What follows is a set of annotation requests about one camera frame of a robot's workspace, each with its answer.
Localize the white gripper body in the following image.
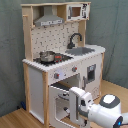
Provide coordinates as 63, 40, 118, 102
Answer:
78, 92, 93, 119

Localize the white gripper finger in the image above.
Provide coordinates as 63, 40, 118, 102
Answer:
69, 87, 85, 124

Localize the white oven door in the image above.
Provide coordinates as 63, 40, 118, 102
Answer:
48, 85, 93, 128

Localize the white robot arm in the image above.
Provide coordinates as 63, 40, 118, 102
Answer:
69, 87, 128, 128

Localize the wooden toy kitchen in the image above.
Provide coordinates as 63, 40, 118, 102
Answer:
22, 2, 105, 128

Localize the white cabinet door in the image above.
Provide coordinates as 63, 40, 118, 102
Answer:
81, 55, 102, 99

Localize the black toy stovetop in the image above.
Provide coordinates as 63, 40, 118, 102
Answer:
35, 53, 71, 66

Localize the grey toy sink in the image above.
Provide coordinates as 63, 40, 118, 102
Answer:
66, 47, 94, 56

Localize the silver toy pot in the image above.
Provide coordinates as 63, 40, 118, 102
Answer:
40, 51, 55, 62

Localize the black toy faucet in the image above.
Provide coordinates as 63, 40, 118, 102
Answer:
67, 33, 82, 49

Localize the grey range hood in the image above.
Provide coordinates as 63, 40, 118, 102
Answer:
35, 6, 64, 27

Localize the toy microwave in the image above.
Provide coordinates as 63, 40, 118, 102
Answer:
67, 3, 90, 21

